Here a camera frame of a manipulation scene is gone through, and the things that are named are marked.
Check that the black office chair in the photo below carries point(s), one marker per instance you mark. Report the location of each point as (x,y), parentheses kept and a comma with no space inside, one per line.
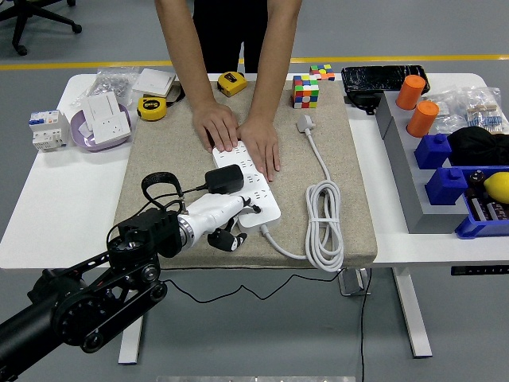
(18,32)

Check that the metal under-table bracket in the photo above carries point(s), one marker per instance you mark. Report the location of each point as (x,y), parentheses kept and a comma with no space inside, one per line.
(350,284)

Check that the black table control panel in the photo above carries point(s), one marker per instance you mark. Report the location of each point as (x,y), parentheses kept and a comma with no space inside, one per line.
(477,270)

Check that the person's left hand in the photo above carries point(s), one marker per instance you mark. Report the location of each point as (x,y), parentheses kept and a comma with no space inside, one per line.
(261,145)

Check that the clear bag of resistors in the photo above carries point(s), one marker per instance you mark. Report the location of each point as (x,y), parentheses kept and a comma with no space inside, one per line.
(483,115)

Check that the person's right hand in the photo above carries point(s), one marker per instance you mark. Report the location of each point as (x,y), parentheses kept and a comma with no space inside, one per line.
(216,125)

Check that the clear plastic parts bag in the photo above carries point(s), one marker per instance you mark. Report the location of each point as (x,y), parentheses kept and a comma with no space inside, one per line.
(449,103)

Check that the dark small parts row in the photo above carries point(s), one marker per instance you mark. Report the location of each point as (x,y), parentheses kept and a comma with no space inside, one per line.
(489,211)

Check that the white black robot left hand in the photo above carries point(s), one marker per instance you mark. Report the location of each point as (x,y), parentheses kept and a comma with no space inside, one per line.
(214,213)

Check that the round yellow tape measure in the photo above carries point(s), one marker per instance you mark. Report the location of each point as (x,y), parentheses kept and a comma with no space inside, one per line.
(151,108)

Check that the person's left forearm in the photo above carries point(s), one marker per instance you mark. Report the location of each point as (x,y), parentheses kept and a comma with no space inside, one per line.
(278,59)

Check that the square yellow tape measure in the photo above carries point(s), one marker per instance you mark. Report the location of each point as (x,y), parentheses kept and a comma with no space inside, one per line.
(230,84)

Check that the clear bag of screws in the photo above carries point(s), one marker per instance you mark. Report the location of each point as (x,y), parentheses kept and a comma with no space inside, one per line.
(111,81)

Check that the white table leg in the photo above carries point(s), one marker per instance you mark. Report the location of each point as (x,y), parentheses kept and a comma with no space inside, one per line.
(130,352)
(413,318)

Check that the blue plastic bin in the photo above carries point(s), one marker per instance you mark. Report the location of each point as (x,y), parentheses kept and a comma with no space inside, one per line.
(477,228)

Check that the yellow lemon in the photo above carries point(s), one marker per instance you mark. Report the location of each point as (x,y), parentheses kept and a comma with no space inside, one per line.
(499,187)

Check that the purple bowl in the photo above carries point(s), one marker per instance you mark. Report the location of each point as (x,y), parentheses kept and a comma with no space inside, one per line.
(97,147)

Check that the white power strip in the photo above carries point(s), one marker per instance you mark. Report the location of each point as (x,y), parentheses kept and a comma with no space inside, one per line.
(268,207)

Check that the small colourful puzzle cube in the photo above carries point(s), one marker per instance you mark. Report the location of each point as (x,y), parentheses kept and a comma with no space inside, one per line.
(322,72)

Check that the grey stepped block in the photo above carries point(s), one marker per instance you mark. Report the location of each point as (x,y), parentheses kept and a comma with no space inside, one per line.
(405,171)

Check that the orange cylinder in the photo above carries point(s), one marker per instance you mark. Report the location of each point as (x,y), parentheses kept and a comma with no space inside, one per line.
(409,93)
(421,119)

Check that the black crackled tray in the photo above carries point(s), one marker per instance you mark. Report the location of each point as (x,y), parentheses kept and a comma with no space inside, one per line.
(374,79)

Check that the black power adapter plug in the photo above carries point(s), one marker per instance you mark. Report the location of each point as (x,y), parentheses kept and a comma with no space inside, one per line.
(224,179)

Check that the person's body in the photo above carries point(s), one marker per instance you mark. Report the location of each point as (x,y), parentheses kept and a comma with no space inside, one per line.
(218,32)

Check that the blue peg block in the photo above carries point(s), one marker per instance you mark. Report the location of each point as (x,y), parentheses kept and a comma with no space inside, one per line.
(445,187)
(431,153)

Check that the large colourful puzzle cube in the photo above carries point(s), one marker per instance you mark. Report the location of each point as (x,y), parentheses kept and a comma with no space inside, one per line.
(305,93)

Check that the black pouch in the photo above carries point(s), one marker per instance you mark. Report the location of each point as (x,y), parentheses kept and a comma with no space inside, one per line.
(362,101)

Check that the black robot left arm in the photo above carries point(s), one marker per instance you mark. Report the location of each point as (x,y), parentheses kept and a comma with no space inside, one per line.
(155,231)

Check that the person's right forearm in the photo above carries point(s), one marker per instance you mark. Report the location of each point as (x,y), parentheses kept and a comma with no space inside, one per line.
(187,51)

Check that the flat white switch plate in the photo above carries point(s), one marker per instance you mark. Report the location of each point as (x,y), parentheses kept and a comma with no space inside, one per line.
(153,81)

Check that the white wall socket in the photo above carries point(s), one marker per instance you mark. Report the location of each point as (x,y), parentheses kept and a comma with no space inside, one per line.
(113,129)

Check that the white circuit breaker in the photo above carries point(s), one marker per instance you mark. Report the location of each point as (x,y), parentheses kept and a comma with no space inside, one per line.
(47,131)

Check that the white switch panel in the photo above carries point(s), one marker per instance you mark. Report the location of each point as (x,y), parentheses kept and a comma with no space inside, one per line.
(101,105)

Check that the grey-brown fabric mat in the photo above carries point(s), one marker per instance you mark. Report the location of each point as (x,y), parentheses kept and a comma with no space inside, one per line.
(159,151)

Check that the black round knob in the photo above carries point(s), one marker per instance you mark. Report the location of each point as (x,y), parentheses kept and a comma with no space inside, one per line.
(476,178)

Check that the black cloth bundle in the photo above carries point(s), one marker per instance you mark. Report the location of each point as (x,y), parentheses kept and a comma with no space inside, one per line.
(477,145)

